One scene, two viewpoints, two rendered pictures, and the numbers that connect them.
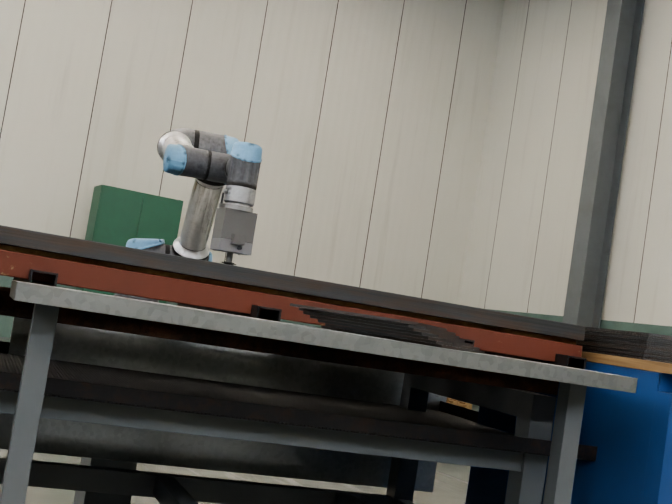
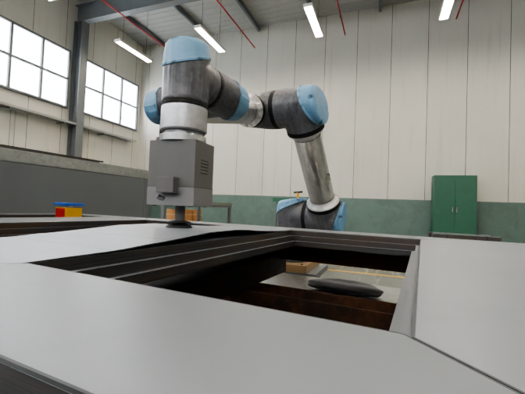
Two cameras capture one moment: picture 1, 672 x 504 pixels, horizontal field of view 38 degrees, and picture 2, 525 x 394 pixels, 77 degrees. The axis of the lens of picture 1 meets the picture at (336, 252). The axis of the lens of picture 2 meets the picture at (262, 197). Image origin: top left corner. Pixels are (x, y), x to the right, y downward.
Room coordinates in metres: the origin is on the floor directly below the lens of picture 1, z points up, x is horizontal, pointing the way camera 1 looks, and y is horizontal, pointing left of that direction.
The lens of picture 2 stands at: (2.12, -0.23, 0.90)
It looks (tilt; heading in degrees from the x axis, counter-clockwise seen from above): 2 degrees up; 45
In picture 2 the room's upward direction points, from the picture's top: 2 degrees clockwise
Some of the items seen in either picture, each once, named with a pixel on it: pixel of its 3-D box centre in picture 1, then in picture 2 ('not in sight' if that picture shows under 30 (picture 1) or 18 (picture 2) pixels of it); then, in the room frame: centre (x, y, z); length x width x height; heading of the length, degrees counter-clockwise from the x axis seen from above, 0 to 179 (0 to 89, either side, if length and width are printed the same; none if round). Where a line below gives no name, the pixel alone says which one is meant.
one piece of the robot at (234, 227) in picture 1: (234, 228); (176, 170); (2.39, 0.25, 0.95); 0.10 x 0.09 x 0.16; 27
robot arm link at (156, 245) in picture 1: (145, 258); (293, 215); (3.09, 0.59, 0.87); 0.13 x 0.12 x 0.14; 107
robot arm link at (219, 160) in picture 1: (229, 169); (214, 97); (2.49, 0.30, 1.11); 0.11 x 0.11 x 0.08; 17
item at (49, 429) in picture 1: (237, 409); not in sight; (2.88, 0.21, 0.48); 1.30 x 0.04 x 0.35; 109
